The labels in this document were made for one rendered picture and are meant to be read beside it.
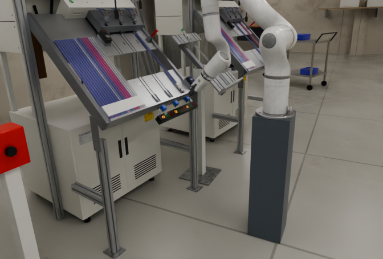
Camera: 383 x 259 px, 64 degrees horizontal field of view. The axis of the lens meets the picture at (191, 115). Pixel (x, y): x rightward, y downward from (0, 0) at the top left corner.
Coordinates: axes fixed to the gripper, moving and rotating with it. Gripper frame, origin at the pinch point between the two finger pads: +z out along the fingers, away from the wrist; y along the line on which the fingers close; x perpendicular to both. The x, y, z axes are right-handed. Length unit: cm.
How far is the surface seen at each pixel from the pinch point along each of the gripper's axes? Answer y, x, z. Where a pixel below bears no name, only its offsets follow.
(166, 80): -4.3, 15.8, 5.9
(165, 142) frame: 10, -7, 53
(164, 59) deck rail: 8.1, 31.3, 6.3
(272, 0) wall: 791, 245, 125
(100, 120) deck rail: -60, 6, 7
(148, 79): -17.3, 19.4, 5.9
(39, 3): -45, 86, 10
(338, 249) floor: 4, -115, -7
